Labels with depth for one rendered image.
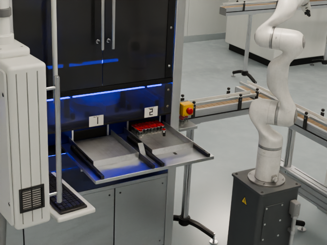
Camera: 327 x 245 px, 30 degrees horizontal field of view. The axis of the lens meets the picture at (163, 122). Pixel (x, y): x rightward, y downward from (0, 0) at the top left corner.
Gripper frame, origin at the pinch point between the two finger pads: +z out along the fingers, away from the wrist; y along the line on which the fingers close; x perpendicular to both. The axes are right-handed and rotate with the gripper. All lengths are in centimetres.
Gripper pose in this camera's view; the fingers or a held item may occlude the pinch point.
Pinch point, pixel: (303, 5)
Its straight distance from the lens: 348.1
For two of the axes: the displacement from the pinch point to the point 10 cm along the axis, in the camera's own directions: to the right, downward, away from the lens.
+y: -3.9, -9.1, 1.6
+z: 2.8, 0.4, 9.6
